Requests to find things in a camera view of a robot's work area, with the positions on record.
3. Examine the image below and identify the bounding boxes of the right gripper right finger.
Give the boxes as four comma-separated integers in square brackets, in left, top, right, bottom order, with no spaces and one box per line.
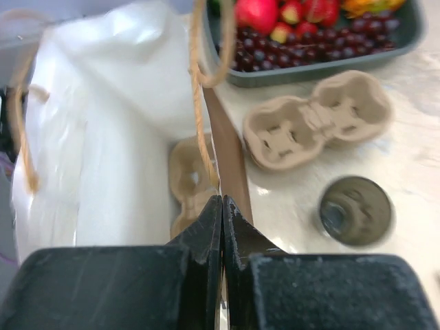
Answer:
[222,196,439,329]

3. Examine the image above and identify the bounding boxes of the black fruit tray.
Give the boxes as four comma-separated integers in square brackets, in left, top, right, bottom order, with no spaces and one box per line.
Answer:
[226,1,426,88]

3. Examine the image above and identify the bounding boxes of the purple grapes bunch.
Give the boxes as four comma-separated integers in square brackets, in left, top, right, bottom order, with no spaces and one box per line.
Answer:
[230,11,400,72]

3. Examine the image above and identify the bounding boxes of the small red fruits cluster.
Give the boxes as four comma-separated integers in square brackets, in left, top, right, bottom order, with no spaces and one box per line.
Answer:
[269,1,340,45]

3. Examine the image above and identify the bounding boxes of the brown paper bag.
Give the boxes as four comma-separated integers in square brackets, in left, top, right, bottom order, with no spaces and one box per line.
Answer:
[1,1,232,261]

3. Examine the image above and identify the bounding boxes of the red apple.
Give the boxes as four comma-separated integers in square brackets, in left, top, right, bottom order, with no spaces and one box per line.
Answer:
[234,0,278,36]

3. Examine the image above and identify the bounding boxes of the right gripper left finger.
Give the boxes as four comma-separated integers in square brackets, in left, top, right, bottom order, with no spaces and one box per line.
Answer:
[1,196,223,329]

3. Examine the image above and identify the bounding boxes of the cardboard cup carrier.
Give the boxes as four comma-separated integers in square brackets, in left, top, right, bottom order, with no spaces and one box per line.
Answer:
[242,70,393,172]
[168,136,216,239]

